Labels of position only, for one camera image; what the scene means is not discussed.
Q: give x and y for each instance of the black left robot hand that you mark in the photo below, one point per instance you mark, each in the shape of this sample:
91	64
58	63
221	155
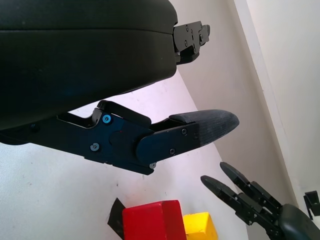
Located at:
75	62

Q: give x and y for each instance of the red wooden block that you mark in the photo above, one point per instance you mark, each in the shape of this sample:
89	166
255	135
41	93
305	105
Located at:
147	222

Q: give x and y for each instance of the dark object beside table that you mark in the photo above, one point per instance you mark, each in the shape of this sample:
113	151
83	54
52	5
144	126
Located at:
311	202

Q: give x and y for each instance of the black tape strip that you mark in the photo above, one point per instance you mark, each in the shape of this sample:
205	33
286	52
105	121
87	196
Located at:
116	217

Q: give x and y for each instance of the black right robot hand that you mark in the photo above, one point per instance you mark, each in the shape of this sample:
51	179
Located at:
262	207

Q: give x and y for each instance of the yellow wooden block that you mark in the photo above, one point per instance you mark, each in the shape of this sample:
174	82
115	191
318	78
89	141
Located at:
200	225

